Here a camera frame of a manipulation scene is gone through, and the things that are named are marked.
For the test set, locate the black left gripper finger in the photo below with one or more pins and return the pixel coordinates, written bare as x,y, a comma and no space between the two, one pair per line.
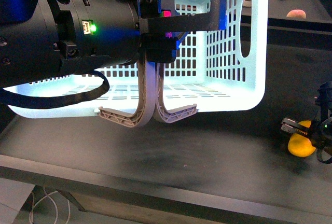
214,20

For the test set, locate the black fruit display tray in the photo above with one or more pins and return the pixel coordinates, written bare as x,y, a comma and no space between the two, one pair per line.
318,14

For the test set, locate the pale peach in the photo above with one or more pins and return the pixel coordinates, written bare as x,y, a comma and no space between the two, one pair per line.
297,13

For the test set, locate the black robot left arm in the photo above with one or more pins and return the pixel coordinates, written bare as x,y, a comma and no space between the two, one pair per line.
42,39

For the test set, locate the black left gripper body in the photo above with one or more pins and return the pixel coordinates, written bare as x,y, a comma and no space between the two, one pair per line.
159,39

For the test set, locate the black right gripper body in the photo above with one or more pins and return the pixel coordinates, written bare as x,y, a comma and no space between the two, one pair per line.
318,130

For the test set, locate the light blue plastic basket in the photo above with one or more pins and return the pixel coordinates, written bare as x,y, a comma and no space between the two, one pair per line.
213,71

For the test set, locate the yellow mango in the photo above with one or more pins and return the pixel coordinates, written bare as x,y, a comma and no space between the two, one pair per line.
300,146

